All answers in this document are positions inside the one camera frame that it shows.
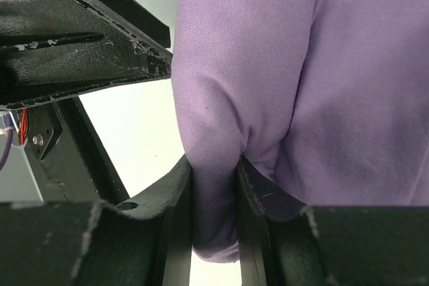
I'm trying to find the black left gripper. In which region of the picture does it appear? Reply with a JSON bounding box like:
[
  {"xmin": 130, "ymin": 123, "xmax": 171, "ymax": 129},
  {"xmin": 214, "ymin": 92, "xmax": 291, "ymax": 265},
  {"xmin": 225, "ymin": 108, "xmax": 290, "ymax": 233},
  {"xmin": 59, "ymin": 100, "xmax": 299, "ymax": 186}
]
[{"xmin": 1, "ymin": 0, "xmax": 172, "ymax": 111}]

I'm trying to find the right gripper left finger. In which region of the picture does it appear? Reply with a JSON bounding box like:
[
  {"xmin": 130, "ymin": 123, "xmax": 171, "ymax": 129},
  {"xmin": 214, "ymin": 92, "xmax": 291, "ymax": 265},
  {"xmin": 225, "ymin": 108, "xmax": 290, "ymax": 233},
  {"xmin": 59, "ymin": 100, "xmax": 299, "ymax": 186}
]
[{"xmin": 1, "ymin": 157, "xmax": 192, "ymax": 285}]

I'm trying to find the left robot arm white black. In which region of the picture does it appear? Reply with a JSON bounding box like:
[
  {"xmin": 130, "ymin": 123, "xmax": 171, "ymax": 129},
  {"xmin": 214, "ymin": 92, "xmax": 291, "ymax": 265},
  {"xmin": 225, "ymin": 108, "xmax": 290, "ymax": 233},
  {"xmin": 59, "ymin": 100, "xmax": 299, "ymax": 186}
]
[{"xmin": 1, "ymin": 0, "xmax": 172, "ymax": 204}]

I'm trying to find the purple t shirt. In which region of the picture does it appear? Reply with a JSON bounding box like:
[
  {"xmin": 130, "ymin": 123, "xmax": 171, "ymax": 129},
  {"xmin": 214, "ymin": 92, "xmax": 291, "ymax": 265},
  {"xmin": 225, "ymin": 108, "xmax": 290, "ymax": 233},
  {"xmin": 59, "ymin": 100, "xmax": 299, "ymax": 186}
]
[{"xmin": 172, "ymin": 0, "xmax": 428, "ymax": 263}]

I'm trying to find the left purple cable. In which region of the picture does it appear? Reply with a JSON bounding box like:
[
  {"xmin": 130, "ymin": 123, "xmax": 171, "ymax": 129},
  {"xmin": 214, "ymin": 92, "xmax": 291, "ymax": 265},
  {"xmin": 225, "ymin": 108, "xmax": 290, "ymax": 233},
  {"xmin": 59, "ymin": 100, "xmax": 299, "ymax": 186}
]
[{"xmin": 0, "ymin": 113, "xmax": 17, "ymax": 171}]

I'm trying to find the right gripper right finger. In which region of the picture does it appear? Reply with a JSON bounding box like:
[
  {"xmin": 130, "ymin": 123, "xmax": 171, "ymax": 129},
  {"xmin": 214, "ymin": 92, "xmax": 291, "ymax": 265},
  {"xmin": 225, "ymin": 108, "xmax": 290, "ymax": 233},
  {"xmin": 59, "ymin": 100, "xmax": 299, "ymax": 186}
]
[{"xmin": 237, "ymin": 158, "xmax": 428, "ymax": 285}]

